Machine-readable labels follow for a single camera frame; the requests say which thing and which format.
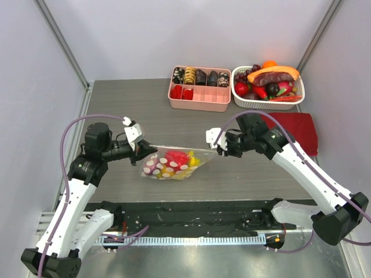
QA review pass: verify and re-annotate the pink compartment box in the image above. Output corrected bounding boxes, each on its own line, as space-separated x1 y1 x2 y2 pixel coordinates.
168 65 232 112

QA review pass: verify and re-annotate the dark grapes bunch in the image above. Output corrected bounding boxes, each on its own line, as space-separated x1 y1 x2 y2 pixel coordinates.
234 64 261 84

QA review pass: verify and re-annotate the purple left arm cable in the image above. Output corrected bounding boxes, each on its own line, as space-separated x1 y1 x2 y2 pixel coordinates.
37 114 150 277

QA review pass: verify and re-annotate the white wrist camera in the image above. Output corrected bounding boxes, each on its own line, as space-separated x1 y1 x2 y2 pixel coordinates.
122 117 144 151
205 127 227 151

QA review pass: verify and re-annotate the dark plum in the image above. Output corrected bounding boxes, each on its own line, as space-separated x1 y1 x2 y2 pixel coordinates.
265 83 280 97

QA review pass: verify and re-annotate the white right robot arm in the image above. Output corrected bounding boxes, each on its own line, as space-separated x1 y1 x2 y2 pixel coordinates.
206 111 370 246

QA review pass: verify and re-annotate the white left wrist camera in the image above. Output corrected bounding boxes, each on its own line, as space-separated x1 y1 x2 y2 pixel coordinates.
122 117 144 151

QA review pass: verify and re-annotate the red cloth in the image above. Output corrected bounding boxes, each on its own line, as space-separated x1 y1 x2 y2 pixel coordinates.
269 112 318 156

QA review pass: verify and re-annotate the red apple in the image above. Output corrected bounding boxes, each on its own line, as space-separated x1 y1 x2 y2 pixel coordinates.
234 82 250 97

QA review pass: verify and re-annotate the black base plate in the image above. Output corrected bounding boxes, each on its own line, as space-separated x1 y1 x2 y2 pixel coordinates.
86 198 297 238

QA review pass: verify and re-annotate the pink dragon fruit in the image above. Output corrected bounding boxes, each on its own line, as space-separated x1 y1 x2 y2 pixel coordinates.
278 81 294 96

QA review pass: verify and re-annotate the white fruit basket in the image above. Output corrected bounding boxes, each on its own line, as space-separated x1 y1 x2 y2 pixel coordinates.
231 64 305 110

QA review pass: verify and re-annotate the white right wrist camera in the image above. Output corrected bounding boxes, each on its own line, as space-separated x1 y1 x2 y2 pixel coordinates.
205 127 227 151

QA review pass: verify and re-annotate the red chili pepper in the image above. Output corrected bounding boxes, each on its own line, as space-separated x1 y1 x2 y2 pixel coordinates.
251 85 268 101

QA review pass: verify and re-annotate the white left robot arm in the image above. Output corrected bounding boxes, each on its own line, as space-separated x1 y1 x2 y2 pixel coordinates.
21 118 156 277

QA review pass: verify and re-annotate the orange fruit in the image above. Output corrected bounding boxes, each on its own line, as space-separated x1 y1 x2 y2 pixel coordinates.
153 167 176 179

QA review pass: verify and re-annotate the small orange tangerine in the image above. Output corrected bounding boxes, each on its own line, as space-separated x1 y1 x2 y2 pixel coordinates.
262 60 278 68

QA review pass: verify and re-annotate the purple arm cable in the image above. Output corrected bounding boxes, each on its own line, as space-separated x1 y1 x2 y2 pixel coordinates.
37 114 150 277
213 109 371 254

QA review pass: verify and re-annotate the yellow banana bunch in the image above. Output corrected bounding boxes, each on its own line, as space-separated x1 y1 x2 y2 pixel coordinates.
187 151 201 168

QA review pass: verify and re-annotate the orange papaya slice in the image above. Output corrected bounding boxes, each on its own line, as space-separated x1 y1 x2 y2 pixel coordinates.
247 65 300 83

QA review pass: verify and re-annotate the purple red onion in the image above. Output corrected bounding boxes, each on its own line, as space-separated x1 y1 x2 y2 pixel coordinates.
143 158 159 175

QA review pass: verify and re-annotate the purple sweet potato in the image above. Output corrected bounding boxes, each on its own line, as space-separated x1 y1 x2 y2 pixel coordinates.
251 72 295 86

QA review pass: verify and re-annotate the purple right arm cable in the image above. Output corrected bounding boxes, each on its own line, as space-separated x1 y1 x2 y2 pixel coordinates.
213 109 371 254

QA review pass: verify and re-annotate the clear polka dot zip bag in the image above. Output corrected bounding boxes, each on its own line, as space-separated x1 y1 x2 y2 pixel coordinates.
140 145 217 181

